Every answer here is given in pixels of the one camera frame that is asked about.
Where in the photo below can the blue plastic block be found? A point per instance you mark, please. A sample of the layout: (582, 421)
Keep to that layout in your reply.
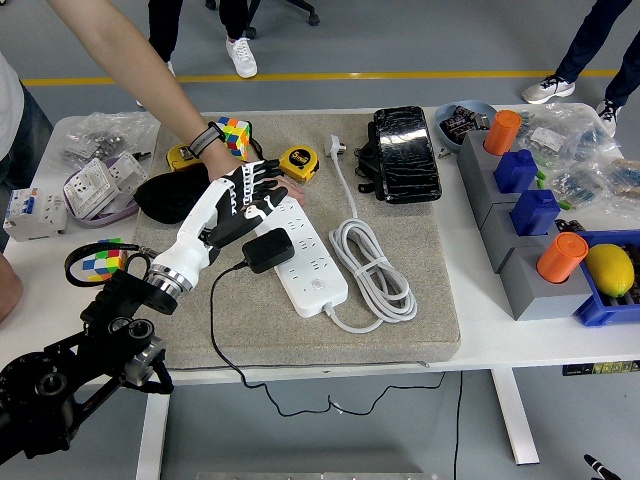
(534, 214)
(515, 172)

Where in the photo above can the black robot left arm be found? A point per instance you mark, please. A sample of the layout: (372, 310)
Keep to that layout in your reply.
(125, 300)

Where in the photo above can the glossy black case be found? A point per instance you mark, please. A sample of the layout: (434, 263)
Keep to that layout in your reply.
(407, 155)

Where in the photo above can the black grey wristband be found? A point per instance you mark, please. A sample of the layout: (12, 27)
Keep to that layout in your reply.
(205, 140)

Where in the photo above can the person's left forearm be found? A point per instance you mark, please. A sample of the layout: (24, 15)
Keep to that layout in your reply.
(130, 65)

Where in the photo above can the small green connector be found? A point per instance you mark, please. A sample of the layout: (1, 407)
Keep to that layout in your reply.
(565, 204)
(541, 175)

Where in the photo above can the grey-brown mat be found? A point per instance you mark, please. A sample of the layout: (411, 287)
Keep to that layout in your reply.
(300, 345)

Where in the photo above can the grey holder block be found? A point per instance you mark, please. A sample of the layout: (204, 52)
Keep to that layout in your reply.
(495, 235)
(530, 295)
(472, 170)

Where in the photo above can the person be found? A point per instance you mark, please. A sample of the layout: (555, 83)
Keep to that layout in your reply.
(10, 110)
(590, 35)
(162, 25)

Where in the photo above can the plain yellow tape measure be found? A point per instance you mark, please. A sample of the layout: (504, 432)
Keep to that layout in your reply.
(177, 156)

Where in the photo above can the white circuit breaker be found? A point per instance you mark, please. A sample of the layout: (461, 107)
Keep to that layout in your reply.
(32, 215)

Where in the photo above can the person's left hand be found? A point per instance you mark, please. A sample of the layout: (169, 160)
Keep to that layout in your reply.
(225, 162)

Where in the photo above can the purple tray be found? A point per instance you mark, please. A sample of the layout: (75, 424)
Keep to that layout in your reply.
(112, 216)

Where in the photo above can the clear bag of metal parts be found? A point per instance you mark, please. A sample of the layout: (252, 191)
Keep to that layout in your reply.
(100, 135)

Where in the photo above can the small colourful puzzle cube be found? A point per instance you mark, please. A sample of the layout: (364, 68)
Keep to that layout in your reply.
(100, 262)

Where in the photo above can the yellow lemon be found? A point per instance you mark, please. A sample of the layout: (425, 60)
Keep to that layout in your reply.
(609, 270)

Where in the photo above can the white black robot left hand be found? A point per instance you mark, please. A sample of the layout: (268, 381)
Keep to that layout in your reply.
(195, 235)

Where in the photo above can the small black metal part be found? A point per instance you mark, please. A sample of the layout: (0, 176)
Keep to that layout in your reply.
(142, 154)

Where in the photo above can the large colourful puzzle cube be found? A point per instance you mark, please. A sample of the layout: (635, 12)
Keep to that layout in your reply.
(237, 137)

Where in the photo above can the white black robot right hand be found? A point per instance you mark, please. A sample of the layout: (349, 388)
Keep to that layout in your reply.
(601, 471)

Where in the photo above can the black cloth pouch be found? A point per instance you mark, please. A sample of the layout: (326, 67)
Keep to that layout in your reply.
(165, 200)

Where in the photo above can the orange cylinder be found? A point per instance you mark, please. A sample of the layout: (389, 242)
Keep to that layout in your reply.
(561, 257)
(501, 132)

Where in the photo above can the light blue bowl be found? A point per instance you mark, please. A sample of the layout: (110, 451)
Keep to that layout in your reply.
(446, 137)

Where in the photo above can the black table control panel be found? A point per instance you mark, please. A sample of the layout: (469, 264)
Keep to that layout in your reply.
(600, 368)

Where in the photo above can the small metal clip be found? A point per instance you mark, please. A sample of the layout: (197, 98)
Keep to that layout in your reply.
(444, 153)

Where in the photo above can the white table leg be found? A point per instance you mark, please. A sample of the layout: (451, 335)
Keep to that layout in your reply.
(515, 420)
(152, 435)

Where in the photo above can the blue plastic bin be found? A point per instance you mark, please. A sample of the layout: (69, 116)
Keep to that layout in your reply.
(600, 312)

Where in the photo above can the black office chair base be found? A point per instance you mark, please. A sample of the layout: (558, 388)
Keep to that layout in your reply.
(313, 19)

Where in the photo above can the black capacitors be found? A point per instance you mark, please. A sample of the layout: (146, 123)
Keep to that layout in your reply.
(457, 124)

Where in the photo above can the small black brown part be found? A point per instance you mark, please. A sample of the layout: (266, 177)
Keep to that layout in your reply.
(570, 226)

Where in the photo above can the black bracket device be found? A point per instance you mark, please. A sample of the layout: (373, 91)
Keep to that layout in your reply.
(367, 157)

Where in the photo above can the large white socket module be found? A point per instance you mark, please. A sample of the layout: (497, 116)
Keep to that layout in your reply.
(90, 187)

